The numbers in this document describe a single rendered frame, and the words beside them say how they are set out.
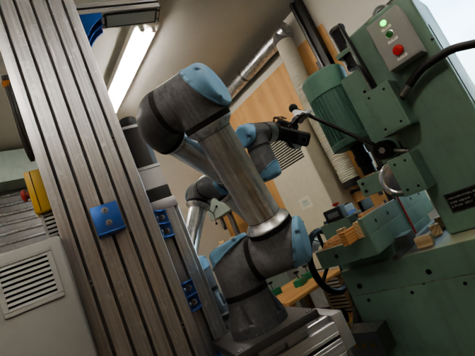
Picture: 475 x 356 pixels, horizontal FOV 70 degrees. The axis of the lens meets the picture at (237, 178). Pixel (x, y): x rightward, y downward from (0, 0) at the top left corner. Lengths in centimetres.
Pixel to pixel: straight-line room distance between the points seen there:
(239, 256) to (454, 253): 60
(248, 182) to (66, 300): 52
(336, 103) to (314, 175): 162
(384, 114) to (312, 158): 181
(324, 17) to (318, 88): 184
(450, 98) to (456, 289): 54
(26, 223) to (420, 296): 340
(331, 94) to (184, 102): 73
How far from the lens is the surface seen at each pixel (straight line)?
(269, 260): 83
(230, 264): 87
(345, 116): 132
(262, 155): 106
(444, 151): 119
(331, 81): 136
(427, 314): 123
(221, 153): 76
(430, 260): 116
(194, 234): 154
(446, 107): 118
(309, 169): 292
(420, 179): 112
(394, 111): 113
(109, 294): 100
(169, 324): 102
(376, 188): 135
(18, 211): 387
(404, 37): 117
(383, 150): 118
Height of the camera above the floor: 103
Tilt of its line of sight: 10 degrees up
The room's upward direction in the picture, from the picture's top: 23 degrees counter-clockwise
